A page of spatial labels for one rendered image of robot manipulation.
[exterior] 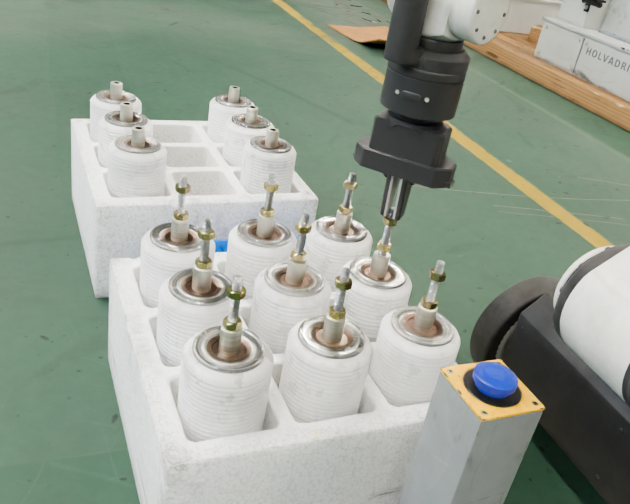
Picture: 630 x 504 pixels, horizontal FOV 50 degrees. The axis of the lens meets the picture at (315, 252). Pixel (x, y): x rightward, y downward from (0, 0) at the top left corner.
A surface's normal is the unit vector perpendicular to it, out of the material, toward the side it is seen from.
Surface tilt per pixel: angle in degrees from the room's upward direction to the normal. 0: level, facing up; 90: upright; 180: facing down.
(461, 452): 90
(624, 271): 37
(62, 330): 0
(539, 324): 46
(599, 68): 90
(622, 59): 90
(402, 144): 90
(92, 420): 0
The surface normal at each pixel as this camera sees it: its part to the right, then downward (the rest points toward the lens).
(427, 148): -0.41, 0.39
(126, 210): 0.38, 0.51
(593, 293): -0.76, -0.36
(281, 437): 0.16, -0.86
